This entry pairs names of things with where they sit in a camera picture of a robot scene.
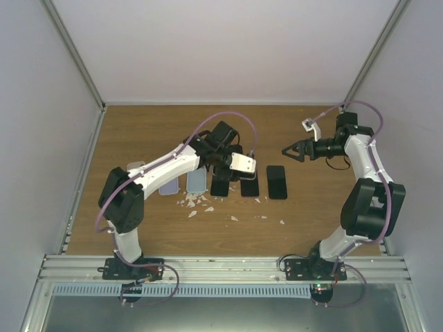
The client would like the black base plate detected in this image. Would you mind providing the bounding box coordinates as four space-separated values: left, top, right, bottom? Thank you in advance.
97 256 165 282
277 255 347 282

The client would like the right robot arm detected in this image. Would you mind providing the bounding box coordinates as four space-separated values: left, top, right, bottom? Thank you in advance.
282 112 406 280

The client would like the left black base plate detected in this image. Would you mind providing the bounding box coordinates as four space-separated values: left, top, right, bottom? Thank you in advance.
97 256 165 282

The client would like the purple smartphone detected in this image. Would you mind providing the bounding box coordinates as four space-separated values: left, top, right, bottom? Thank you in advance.
240 178 260 198

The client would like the aluminium rail frame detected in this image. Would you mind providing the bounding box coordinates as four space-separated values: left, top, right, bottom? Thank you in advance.
38 255 411 284

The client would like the light blue phone case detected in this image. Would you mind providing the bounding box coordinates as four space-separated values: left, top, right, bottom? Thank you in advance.
186 167 207 194

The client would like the grey slotted cable duct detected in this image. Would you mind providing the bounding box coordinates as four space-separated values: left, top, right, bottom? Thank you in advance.
53 283 311 299

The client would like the phone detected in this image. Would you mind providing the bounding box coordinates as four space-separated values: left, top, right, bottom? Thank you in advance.
159 178 180 196
239 172 257 181
126 161 145 171

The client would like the black smartphone from white case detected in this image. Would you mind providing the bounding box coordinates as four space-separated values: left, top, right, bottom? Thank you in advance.
266 165 288 200

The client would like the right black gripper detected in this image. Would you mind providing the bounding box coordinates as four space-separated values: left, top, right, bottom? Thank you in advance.
282 137 345 163

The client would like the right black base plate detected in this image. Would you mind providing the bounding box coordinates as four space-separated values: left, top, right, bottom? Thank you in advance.
277 255 347 282

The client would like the white debris pile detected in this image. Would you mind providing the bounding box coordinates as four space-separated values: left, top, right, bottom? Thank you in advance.
176 192 215 219

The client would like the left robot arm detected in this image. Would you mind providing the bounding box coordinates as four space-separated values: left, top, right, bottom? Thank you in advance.
95 121 243 279

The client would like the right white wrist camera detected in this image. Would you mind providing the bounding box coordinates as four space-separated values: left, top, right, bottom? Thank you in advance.
302 118 321 142

